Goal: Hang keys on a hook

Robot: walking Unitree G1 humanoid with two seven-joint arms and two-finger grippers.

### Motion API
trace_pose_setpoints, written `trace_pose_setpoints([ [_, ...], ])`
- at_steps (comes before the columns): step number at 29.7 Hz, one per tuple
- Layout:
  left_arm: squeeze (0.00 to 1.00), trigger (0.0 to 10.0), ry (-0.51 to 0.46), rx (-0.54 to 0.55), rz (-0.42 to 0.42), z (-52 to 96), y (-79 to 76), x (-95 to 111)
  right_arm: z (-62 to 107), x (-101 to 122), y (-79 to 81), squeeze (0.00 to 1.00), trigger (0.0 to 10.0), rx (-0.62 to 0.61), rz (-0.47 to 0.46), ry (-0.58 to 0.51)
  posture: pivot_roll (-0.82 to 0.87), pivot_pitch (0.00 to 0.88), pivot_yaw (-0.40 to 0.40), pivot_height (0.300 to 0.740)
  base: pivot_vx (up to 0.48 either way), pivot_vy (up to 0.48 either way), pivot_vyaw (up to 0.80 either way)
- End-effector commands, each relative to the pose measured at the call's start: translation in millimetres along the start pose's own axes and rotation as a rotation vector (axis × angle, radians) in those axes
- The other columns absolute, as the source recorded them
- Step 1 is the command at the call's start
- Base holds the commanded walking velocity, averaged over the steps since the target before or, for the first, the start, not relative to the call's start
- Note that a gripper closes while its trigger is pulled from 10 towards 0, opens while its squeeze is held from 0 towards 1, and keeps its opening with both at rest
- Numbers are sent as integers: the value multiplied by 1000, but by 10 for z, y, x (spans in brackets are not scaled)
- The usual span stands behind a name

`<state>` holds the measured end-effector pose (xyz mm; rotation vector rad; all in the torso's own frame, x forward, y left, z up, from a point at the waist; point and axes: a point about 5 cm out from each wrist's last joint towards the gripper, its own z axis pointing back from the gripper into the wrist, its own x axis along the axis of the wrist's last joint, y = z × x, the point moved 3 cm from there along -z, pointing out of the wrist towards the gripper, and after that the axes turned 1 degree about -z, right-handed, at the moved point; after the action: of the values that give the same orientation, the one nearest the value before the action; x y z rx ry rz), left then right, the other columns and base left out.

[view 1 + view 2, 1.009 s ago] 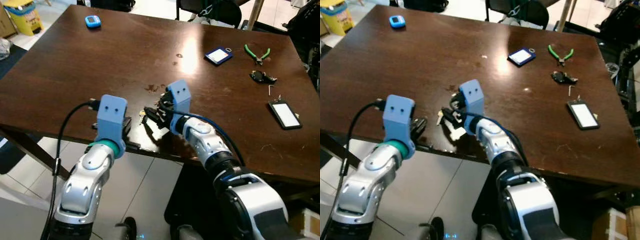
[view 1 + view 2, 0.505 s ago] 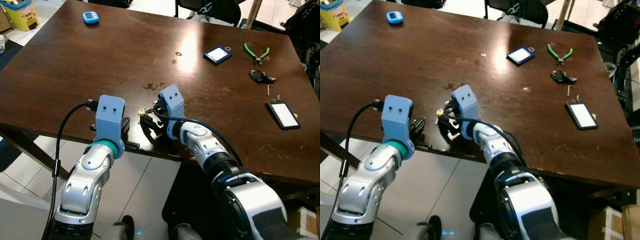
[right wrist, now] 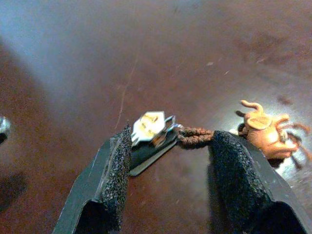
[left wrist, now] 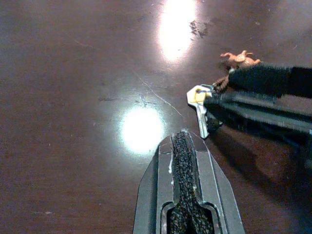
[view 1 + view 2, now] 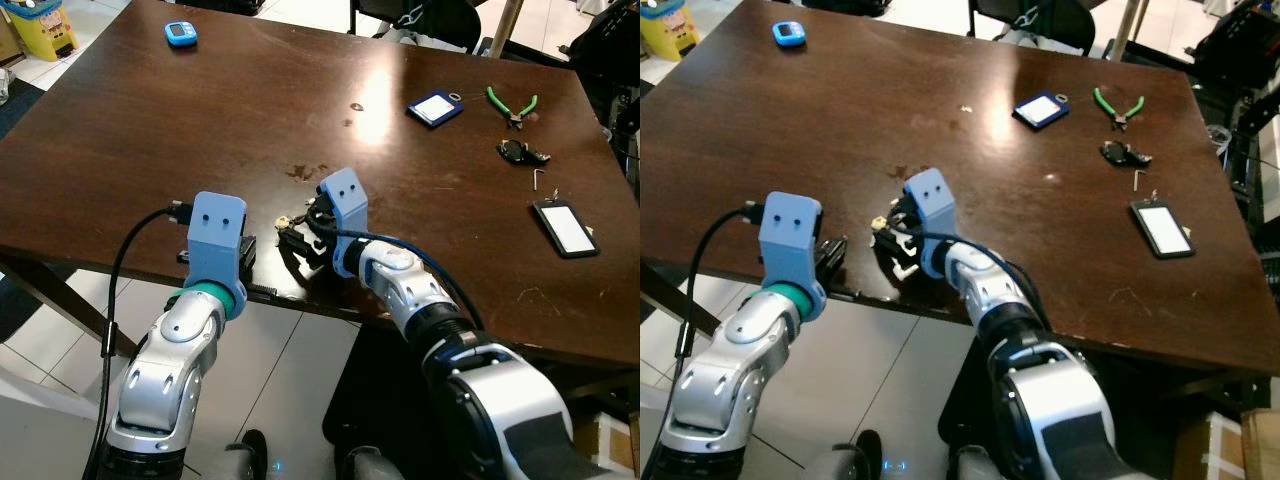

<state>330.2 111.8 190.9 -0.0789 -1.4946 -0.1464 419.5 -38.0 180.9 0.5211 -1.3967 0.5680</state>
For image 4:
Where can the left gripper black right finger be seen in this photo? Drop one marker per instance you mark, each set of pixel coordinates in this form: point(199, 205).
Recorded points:
point(214, 195)

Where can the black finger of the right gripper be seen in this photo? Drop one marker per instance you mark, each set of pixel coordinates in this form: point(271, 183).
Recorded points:
point(268, 78)
point(256, 114)

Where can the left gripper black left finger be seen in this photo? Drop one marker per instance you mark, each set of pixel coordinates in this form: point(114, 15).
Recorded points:
point(156, 195)

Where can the silver key with brown charm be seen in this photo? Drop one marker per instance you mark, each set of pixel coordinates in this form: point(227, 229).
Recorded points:
point(201, 119)

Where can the dark brown wooden table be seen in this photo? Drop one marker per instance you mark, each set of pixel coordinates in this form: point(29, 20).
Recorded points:
point(73, 97)

